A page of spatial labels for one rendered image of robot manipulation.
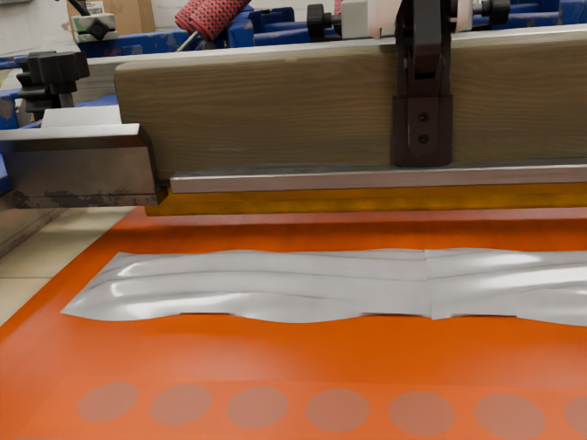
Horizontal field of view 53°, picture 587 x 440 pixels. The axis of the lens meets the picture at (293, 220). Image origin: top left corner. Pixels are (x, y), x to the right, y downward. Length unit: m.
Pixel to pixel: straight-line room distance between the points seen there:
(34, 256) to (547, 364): 0.29
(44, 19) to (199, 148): 4.85
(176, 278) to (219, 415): 0.10
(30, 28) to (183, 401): 5.08
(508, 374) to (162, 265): 0.18
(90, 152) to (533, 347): 0.26
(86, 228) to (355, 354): 0.23
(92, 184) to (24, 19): 4.91
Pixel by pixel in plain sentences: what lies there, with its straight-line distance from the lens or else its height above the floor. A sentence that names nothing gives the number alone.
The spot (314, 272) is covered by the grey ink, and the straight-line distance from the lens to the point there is 0.30.
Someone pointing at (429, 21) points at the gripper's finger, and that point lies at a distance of 0.29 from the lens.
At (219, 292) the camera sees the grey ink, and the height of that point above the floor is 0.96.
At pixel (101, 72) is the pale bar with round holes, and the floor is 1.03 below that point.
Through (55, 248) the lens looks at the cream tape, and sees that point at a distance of 0.40.
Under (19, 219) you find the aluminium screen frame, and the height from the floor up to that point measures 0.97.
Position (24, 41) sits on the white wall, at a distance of 5.30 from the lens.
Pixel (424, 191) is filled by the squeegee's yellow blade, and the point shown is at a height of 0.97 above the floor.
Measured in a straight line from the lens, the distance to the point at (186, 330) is 0.27.
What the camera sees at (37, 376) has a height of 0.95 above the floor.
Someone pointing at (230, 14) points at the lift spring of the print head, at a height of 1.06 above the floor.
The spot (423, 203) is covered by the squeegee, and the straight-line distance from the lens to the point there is 0.37.
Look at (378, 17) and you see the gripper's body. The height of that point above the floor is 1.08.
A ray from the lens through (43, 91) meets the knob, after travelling 0.64.
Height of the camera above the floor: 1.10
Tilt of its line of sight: 22 degrees down
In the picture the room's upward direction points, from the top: 5 degrees counter-clockwise
